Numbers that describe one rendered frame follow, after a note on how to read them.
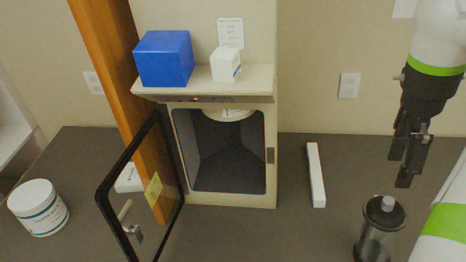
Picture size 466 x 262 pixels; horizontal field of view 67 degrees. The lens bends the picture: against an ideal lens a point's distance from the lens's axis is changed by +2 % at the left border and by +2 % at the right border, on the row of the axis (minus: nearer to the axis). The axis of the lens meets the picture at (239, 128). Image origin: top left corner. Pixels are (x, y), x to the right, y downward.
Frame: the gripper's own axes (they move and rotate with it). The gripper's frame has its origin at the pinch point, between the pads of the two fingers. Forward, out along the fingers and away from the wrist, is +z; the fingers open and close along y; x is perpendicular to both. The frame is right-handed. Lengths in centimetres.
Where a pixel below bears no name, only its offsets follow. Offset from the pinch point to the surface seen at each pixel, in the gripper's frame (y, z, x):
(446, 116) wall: -58, 32, 35
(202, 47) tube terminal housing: -14, -22, -46
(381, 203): 0.2, 14.0, -1.3
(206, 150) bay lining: -30, 28, -55
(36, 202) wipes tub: 0, 25, -102
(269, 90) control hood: -3.1, -17.4, -29.2
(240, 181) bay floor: -19, 32, -41
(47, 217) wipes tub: 1, 32, -101
